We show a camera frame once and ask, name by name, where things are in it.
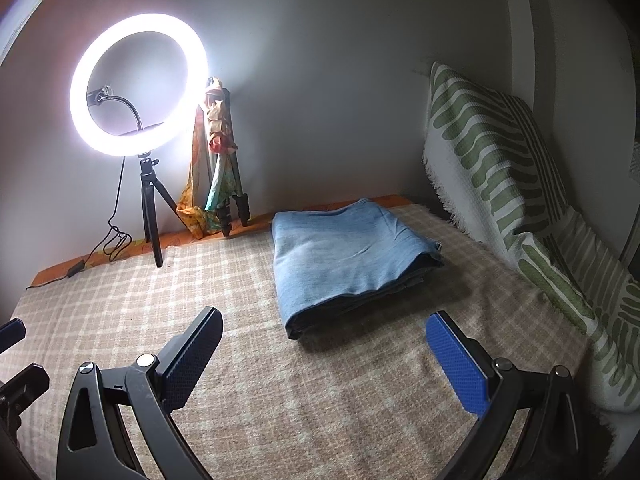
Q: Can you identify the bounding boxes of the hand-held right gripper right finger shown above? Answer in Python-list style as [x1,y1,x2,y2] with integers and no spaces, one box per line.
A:
[425,311,602,480]

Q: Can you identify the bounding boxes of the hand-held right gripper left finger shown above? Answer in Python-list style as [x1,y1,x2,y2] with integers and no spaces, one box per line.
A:
[56,306,224,480]

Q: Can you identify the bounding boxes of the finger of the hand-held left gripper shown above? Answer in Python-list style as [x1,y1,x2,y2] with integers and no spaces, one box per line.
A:
[0,317,27,357]
[0,362,51,433]

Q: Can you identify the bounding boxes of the blue denim pants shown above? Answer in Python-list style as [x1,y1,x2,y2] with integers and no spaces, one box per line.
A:
[271,198,445,341]

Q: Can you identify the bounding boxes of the orange patterned bed sheet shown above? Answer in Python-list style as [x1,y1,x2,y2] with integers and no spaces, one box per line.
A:
[29,193,417,287]

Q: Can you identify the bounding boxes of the beige plaid blanket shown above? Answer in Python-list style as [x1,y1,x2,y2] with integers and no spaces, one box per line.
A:
[0,204,597,480]

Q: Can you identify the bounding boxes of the green patterned white pillow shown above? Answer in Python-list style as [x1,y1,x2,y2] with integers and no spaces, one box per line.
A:
[514,207,640,412]
[422,61,577,272]

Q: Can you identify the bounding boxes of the small black tripod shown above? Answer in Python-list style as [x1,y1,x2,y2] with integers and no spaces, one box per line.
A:
[137,152,179,269]

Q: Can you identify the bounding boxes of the colourful patterned scarf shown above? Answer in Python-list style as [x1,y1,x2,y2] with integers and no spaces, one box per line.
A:
[175,76,242,242]

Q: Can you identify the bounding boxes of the black gooseneck phone holder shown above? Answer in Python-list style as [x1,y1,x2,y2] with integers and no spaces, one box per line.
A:
[87,84,147,134]

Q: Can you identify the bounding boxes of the black power cable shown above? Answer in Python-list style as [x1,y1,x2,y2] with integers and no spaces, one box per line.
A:
[25,157,132,291]

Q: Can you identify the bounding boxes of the white ring light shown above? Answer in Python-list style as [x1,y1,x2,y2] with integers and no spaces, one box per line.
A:
[69,23,210,157]

